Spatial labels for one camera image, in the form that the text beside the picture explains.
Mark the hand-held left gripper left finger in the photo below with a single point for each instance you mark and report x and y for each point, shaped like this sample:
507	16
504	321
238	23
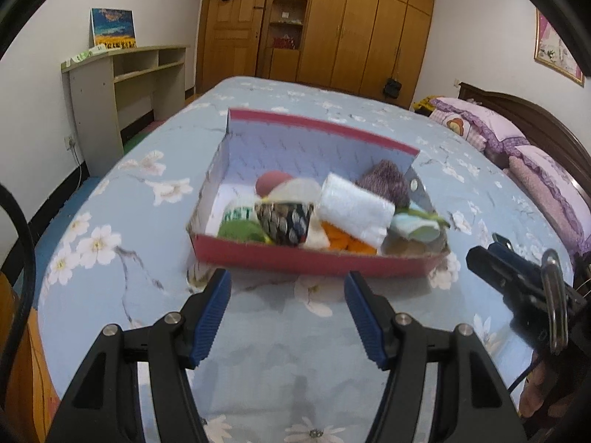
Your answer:
210	314

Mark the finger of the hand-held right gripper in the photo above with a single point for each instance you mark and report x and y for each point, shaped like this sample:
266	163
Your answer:
487	263
519	258

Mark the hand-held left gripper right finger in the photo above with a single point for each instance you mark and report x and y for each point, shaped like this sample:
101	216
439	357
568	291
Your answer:
364	318

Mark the light blue mitten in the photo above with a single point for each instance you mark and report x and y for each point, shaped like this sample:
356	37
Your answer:
415	231

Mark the pink cardboard box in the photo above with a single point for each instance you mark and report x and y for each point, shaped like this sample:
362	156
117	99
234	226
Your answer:
300	258

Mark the white towel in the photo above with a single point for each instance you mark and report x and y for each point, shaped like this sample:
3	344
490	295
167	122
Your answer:
353	207

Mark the patterned dark sock roll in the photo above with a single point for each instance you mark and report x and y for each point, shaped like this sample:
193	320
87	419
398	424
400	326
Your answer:
286	224

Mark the purple knit sock roll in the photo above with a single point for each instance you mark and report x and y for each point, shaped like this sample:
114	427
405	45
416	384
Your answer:
385	180

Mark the pink gourd-shaped sponge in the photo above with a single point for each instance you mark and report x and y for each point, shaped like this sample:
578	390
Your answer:
272	182

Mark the person's right hand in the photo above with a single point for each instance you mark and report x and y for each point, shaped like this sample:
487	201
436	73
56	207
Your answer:
535	392

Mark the pink ruffled pillow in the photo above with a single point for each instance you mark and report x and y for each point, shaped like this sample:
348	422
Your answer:
554	184

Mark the blue floral bed sheet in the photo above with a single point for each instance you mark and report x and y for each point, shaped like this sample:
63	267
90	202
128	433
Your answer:
138	263

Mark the dark wooden headboard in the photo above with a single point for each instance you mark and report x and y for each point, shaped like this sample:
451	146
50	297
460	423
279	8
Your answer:
531	108

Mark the yellow black toy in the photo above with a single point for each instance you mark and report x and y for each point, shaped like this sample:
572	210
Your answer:
424	104

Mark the orange wooden nightstand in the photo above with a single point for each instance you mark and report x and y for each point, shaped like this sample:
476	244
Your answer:
23	378

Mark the black hanging bag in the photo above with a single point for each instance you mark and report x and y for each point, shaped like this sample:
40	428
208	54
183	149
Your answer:
393	87

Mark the beige shelf desk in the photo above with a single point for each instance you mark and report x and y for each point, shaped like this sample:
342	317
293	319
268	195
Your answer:
92	115

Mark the wooden wardrobe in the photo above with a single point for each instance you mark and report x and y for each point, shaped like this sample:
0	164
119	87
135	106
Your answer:
360	32

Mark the wooden door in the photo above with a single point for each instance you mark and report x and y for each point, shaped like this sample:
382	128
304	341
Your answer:
231	46

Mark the red ornaments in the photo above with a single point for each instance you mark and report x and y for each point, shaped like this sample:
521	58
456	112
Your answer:
284	42

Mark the green white packet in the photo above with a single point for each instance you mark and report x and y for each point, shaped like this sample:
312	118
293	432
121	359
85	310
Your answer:
87	56

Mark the blue yellow landscape painting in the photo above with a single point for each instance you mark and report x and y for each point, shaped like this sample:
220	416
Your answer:
113	27

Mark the framed pink wall picture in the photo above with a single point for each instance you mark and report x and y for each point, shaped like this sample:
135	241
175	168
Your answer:
558	50

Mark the wall socket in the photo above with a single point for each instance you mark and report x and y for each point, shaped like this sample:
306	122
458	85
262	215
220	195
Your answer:
71	141

